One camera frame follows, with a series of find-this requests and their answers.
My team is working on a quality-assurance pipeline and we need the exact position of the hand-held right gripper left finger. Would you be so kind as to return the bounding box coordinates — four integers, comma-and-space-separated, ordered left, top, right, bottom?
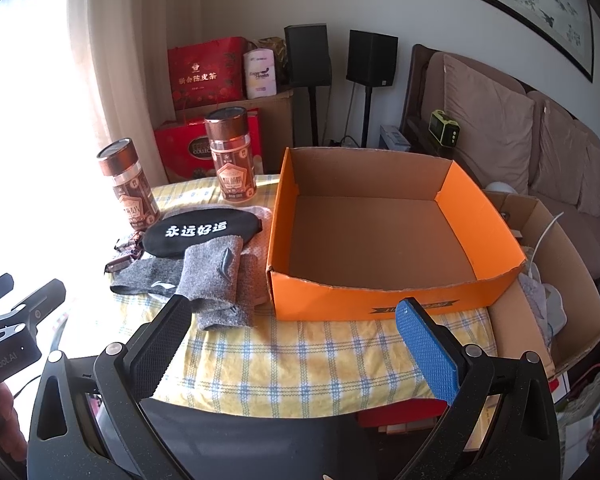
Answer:
27, 294, 193, 480

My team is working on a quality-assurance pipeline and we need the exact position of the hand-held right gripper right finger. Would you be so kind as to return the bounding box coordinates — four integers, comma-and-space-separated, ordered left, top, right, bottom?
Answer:
396, 297, 563, 480

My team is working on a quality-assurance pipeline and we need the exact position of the orange cardboard box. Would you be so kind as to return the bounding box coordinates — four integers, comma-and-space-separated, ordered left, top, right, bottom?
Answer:
266, 146, 527, 322

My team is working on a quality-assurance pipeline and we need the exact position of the black eye mask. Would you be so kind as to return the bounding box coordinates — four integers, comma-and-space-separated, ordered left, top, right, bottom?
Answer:
144, 205, 265, 261

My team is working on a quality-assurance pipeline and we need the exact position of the white mesh cloth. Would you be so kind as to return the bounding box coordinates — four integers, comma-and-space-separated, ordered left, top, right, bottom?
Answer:
237, 204, 277, 307

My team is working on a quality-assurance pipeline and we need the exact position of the brown-lid oat jar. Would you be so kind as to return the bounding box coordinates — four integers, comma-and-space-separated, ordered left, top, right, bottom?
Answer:
97, 138, 161, 231

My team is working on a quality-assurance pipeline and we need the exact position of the brown-lid powder jar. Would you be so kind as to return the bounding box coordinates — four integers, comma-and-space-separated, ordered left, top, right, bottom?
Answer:
204, 106, 258, 204

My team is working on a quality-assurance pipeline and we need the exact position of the person's left hand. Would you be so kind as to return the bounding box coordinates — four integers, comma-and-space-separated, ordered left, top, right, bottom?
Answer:
0, 385, 28, 466

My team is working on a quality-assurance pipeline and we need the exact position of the red flat box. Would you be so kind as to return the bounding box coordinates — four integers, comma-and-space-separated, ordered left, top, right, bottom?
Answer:
357, 395, 451, 427

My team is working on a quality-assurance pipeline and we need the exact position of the yellow plaid tablecloth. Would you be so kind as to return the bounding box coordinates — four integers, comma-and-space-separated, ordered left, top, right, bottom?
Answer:
112, 175, 498, 416

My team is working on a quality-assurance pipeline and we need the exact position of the white crumpled cloth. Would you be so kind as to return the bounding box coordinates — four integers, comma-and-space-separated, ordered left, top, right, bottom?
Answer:
520, 275, 568, 346

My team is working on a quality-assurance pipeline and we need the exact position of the open brown cardboard box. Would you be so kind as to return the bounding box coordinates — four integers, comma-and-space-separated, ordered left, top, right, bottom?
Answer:
482, 191, 600, 376

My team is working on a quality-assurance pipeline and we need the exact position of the brown sofa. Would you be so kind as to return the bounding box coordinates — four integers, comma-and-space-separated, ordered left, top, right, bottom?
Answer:
399, 44, 600, 281

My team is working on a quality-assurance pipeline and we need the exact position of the printed paper bag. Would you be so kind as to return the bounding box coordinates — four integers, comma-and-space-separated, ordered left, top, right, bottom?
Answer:
555, 360, 600, 480

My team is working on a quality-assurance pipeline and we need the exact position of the red chocolate gift box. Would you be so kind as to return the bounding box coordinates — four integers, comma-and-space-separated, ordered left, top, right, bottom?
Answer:
154, 109, 263, 184

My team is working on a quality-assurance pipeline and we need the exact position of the white and blue box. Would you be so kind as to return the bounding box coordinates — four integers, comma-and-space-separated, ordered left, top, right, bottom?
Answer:
379, 125, 411, 152

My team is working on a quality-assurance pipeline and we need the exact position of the green alarm clock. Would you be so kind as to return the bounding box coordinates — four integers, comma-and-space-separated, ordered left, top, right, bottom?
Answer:
428, 110, 461, 148

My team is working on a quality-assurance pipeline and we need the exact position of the beige sofa cushion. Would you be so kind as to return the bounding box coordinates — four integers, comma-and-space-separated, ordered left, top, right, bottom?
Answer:
442, 54, 536, 196
527, 91, 591, 206
577, 120, 600, 216

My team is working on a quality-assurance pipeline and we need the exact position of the black speaker stand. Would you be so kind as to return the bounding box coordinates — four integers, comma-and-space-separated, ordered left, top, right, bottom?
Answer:
307, 85, 322, 146
361, 85, 374, 148

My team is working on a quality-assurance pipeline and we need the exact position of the brown closed carton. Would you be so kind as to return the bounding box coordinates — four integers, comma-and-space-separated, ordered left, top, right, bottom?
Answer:
180, 87, 296, 176

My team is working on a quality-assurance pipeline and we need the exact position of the white curtain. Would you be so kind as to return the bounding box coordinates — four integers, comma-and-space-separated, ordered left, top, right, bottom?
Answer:
67, 0, 201, 196

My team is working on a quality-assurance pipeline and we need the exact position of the red tea gift box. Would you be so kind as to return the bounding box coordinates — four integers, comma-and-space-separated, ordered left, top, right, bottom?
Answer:
168, 36, 248, 111

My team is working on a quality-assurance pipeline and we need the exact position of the white tissue pack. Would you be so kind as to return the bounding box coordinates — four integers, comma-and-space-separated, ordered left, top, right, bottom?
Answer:
243, 49, 279, 100

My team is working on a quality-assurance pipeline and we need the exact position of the black speaker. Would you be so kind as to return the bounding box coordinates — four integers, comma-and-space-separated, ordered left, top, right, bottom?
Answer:
284, 23, 331, 87
346, 30, 399, 86

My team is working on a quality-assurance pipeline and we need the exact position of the white cable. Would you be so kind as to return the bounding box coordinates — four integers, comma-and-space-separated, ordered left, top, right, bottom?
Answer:
527, 212, 566, 281

